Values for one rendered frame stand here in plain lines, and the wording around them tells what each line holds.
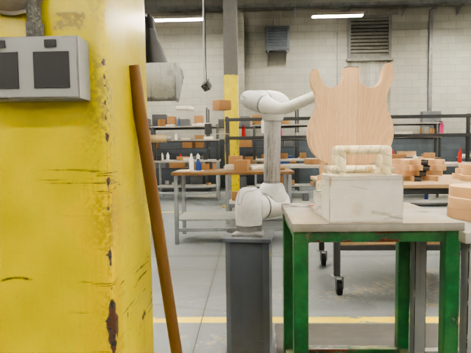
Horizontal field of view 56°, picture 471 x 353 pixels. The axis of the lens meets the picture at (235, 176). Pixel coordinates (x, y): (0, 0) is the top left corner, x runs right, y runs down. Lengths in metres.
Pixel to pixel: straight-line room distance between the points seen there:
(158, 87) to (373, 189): 0.88
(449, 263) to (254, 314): 1.19
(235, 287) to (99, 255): 1.90
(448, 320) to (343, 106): 0.90
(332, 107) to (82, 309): 1.36
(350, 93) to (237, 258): 1.15
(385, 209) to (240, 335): 1.30
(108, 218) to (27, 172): 0.14
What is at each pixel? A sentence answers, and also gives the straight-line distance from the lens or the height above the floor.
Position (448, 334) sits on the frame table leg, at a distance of 1.90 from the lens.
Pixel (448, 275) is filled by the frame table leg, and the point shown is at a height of 0.73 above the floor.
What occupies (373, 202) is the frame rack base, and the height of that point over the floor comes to 1.01.
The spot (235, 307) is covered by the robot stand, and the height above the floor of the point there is 0.31.
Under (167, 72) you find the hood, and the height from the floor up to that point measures 1.49.
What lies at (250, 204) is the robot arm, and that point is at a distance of 2.50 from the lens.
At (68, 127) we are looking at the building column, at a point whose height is 1.25.
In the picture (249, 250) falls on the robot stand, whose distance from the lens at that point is 2.50.
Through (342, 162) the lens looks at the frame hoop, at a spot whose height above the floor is 1.15.
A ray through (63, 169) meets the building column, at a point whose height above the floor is 1.18.
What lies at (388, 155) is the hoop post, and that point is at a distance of 1.71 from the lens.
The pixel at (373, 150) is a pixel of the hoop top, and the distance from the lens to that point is 1.69.
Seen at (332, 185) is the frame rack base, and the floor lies 1.07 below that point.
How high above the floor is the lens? 1.22
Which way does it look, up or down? 4 degrees down
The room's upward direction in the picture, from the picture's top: 1 degrees counter-clockwise
